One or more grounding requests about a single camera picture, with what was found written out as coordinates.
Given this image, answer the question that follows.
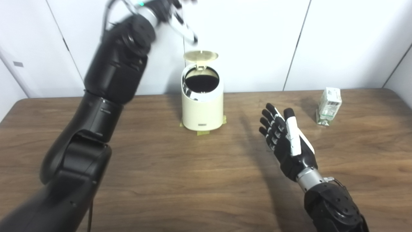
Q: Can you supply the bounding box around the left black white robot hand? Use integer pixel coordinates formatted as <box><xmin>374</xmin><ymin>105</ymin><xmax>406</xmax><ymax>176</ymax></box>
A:
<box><xmin>142</xmin><ymin>0</ymin><xmax>198</xmax><ymax>45</ymax></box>

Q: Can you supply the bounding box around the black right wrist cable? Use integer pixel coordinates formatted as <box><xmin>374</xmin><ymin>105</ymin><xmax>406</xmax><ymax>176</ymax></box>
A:
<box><xmin>323</xmin><ymin>176</ymin><xmax>343</xmax><ymax>188</ymax></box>

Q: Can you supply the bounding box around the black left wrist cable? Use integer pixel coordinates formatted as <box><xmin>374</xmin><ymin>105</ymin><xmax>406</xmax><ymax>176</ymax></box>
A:
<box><xmin>102</xmin><ymin>0</ymin><xmax>139</xmax><ymax>41</ymax></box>

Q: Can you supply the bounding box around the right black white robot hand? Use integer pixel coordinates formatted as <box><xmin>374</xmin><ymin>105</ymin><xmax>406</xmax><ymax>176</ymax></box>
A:
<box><xmin>259</xmin><ymin>103</ymin><xmax>318</xmax><ymax>182</ymax></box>

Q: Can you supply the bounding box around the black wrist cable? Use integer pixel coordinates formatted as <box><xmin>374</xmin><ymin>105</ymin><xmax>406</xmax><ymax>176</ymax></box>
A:
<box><xmin>102</xmin><ymin>0</ymin><xmax>139</xmax><ymax>41</ymax></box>
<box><xmin>323</xmin><ymin>176</ymin><xmax>343</xmax><ymax>188</ymax></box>

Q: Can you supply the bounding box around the round cream bin lid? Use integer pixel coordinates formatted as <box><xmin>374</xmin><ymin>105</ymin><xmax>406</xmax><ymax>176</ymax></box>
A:
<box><xmin>183</xmin><ymin>50</ymin><xmax>219</xmax><ymax>70</ymax></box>

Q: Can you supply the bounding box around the green white milk carton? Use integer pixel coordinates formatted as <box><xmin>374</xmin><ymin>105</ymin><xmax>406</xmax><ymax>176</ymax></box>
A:
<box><xmin>315</xmin><ymin>87</ymin><xmax>342</xmax><ymax>126</ymax></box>

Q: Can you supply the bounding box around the cream-colored cylindrical bin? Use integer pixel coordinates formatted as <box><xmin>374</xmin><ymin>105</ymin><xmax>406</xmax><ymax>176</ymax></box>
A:
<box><xmin>181</xmin><ymin>63</ymin><xmax>224</xmax><ymax>131</ymax></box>

